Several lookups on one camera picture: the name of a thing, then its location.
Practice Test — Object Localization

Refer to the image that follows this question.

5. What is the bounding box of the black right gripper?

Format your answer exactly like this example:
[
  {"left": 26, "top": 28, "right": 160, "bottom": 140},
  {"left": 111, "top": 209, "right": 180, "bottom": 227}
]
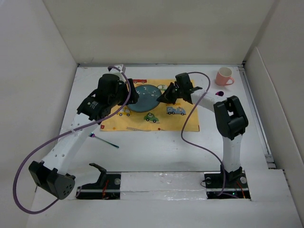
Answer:
[{"left": 157, "top": 82, "right": 184, "bottom": 104}]

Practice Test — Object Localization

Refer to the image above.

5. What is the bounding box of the yellow car-print cloth placemat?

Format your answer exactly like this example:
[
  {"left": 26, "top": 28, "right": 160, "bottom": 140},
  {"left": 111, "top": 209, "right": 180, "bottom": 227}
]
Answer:
[{"left": 100, "top": 79, "right": 193, "bottom": 132}]

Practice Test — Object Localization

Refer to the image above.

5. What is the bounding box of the teal ceramic plate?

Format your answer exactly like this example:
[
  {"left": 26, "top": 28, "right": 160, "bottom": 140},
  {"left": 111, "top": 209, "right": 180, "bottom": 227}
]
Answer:
[{"left": 127, "top": 85, "right": 162, "bottom": 113}]

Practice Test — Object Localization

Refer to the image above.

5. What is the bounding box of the purple metallic spoon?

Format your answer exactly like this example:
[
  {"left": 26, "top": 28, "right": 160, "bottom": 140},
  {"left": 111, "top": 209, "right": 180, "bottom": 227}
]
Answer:
[{"left": 216, "top": 91, "right": 224, "bottom": 96}]

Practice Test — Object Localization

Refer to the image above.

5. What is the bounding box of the pink ceramic mug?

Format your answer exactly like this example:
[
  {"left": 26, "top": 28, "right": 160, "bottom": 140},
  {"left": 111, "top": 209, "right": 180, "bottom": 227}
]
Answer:
[{"left": 215, "top": 67, "right": 235, "bottom": 86}]

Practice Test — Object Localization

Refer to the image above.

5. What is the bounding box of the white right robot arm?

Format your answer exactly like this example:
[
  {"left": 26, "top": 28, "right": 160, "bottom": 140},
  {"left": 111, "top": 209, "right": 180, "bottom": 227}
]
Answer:
[{"left": 157, "top": 73, "right": 248, "bottom": 187}]

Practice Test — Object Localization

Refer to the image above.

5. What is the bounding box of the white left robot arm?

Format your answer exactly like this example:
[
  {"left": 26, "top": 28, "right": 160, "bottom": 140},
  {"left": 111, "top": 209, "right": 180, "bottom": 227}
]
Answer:
[{"left": 28, "top": 74, "right": 139, "bottom": 200}]

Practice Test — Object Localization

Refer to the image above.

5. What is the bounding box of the iridescent purple fork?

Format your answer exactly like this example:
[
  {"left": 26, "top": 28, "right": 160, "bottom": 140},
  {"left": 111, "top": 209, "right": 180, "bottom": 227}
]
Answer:
[{"left": 89, "top": 133, "right": 119, "bottom": 149}]

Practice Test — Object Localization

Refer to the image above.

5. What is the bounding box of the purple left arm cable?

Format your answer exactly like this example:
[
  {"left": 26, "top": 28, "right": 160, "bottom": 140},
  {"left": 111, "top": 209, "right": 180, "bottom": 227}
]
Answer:
[{"left": 12, "top": 66, "right": 137, "bottom": 214}]

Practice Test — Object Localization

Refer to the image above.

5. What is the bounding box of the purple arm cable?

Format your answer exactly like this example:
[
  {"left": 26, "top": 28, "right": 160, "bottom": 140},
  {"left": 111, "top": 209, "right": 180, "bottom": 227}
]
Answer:
[
  {"left": 12, "top": 66, "right": 137, "bottom": 214},
  {"left": 180, "top": 71, "right": 226, "bottom": 197}
]

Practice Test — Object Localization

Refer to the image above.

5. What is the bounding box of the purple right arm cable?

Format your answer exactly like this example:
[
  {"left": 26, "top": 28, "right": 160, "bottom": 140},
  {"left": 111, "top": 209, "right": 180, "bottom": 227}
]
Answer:
[{"left": 180, "top": 71, "right": 226, "bottom": 197}]

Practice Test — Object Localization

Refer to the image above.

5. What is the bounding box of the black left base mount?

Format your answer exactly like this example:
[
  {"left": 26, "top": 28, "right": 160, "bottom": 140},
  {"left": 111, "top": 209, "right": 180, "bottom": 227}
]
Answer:
[{"left": 76, "top": 163, "right": 122, "bottom": 200}]

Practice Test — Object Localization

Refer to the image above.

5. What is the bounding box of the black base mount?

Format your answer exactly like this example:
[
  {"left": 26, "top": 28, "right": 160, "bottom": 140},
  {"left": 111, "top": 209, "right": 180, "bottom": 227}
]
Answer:
[
  {"left": 200, "top": 167, "right": 251, "bottom": 200},
  {"left": 76, "top": 163, "right": 122, "bottom": 200}
]

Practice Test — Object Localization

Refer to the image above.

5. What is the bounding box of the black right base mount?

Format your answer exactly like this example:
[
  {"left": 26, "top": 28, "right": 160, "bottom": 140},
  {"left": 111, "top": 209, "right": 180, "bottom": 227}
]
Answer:
[{"left": 200, "top": 167, "right": 251, "bottom": 200}]

